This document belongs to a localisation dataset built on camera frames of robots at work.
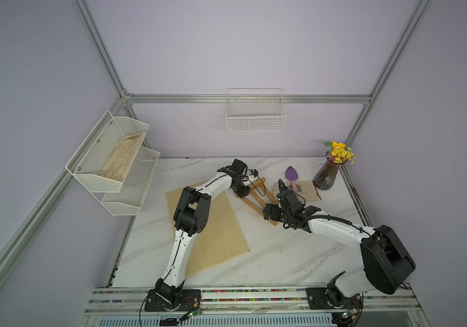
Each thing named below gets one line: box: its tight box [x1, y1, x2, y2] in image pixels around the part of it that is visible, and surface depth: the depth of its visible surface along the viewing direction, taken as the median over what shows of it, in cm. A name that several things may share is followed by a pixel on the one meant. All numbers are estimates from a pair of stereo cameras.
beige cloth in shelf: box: [99, 131, 146, 182], surface depth 80 cm
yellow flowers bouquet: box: [324, 141, 357, 165], surface depth 92 cm
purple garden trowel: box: [285, 166, 299, 195], surface depth 116 cm
